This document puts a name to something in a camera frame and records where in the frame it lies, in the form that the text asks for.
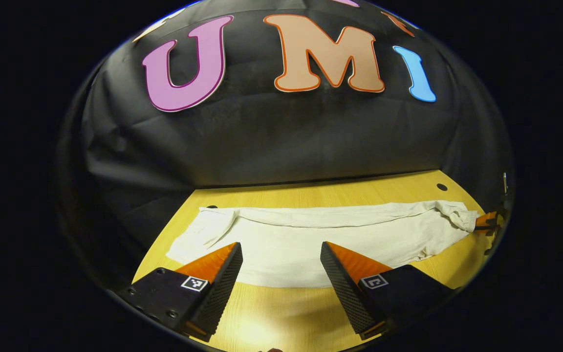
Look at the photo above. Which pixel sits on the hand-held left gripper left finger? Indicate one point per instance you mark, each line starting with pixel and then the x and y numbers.
pixel 220 293

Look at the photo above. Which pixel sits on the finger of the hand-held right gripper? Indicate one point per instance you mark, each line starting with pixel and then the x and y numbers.
pixel 486 221

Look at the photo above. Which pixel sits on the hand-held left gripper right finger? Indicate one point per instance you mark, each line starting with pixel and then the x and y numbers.
pixel 345 293

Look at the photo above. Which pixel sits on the white jeans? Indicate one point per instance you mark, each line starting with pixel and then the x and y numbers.
pixel 286 244

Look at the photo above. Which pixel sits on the black backdrop cloth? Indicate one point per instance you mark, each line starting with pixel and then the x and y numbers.
pixel 262 137

